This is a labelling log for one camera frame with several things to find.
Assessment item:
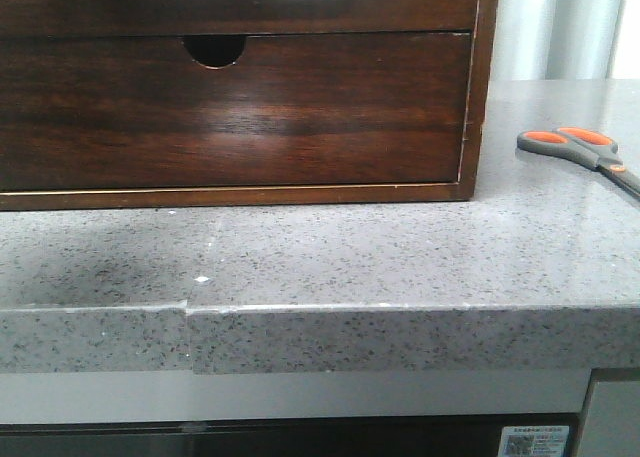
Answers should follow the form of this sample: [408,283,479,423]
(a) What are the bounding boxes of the dark wooden drawer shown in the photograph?
[1,33,470,191]

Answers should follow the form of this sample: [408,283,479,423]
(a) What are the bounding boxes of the orange grey scissors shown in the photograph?
[517,127,639,200]

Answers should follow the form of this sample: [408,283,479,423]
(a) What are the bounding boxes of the dark wooden drawer cabinet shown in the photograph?
[1,0,498,211]

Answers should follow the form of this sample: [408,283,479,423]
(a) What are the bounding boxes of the dark under-counter appliance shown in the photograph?
[1,413,578,456]

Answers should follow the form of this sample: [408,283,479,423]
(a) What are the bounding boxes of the grey curtain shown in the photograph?
[491,0,639,81]

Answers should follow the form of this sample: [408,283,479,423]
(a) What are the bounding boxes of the white QR code label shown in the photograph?
[498,425,570,457]

